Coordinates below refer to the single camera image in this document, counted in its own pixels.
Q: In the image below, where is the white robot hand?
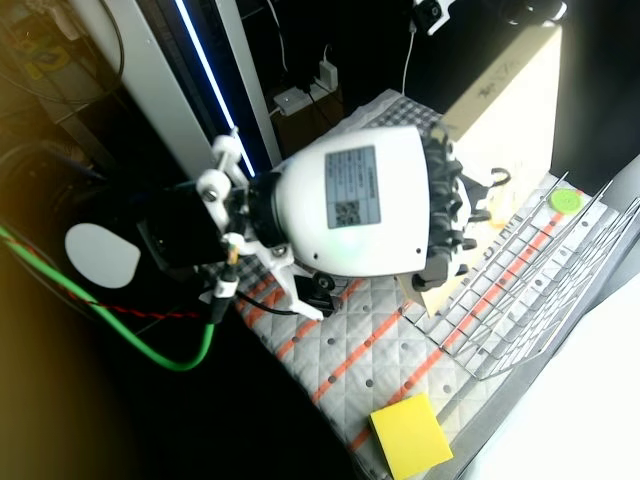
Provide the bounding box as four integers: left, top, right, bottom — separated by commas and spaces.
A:
275, 124, 512, 294

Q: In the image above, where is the brown cardboard box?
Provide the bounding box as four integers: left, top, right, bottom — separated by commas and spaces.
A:
273, 92, 347, 159

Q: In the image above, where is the white power strip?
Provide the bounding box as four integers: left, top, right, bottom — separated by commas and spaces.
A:
272, 82, 342, 117

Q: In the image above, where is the white plug charger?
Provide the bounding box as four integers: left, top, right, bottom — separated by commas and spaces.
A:
318, 59, 340, 95

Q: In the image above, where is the green round disc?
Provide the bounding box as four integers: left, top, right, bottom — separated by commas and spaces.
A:
548, 188, 585, 216

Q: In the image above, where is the white column with blue light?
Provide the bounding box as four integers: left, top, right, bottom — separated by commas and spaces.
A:
67, 0, 282, 181

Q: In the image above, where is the yellow foam block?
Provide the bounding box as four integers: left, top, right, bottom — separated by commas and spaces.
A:
368, 392, 455, 480

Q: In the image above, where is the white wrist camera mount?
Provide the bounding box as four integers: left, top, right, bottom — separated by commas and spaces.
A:
259, 244, 335, 322

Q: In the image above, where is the white hanging cable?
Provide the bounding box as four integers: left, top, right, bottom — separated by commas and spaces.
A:
401, 19, 419, 96

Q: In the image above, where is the wire dish rack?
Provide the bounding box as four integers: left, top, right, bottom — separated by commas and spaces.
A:
413, 169, 640, 382

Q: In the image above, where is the black camera on white bracket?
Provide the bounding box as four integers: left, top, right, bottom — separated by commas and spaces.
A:
412, 0, 459, 36

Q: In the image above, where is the red twisted cable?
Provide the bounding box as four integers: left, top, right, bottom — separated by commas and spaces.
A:
62, 287, 201, 322

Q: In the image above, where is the green cable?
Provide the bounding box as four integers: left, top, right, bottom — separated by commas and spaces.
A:
0, 224, 216, 373

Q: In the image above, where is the black looped cable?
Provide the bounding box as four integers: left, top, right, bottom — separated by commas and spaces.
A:
0, 0, 125, 106

